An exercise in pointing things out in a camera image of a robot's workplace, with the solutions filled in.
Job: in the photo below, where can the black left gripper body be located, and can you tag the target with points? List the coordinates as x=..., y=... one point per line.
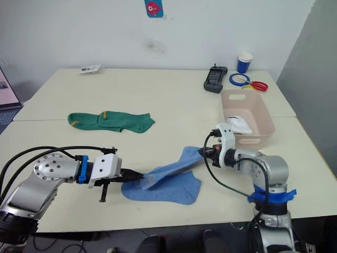
x=104, y=191

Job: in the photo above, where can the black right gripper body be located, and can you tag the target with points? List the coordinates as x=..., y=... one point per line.
x=214, y=155

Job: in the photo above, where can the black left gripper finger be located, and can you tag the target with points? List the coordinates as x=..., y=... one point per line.
x=129, y=180
x=133, y=174

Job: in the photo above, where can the light blue sock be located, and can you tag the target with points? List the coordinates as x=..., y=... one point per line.
x=168, y=192
x=171, y=170

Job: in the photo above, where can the blue tape on arm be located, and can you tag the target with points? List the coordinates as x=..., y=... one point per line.
x=276, y=196

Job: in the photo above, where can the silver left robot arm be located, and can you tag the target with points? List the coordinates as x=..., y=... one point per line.
x=42, y=174

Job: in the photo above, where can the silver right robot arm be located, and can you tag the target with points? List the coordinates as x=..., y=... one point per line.
x=271, y=168

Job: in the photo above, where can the white sock pair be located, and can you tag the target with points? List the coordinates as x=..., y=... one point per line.
x=241, y=125

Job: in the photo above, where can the pink plastic container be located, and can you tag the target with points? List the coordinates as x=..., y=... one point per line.
x=263, y=116

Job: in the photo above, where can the blue left wrist clamp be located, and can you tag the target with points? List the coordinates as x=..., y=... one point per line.
x=83, y=170

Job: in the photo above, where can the green sock with yellow stripe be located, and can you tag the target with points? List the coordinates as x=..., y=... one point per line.
x=131, y=121
x=81, y=121

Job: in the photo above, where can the dark rounded shape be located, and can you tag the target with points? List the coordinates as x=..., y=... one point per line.
x=147, y=245
x=212, y=242

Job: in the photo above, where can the black handheld controller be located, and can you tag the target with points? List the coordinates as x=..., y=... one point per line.
x=214, y=79

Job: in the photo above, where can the blue paper cup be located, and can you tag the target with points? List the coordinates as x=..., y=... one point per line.
x=243, y=64

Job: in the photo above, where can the clear plastic packet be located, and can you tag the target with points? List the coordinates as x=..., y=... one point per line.
x=90, y=69

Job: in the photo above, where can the grey partition panel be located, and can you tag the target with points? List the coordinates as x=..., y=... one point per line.
x=310, y=92

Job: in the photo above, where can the laptop computer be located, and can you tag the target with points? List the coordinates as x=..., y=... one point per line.
x=6, y=92

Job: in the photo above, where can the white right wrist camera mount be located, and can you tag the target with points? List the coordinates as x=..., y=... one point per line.
x=226, y=139

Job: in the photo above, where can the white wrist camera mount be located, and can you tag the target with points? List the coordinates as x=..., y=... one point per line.
x=226, y=139
x=105, y=166

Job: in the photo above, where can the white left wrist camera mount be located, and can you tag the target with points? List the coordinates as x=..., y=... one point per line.
x=105, y=166

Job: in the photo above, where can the blue fish wall sticker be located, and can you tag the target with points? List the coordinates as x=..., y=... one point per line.
x=154, y=8

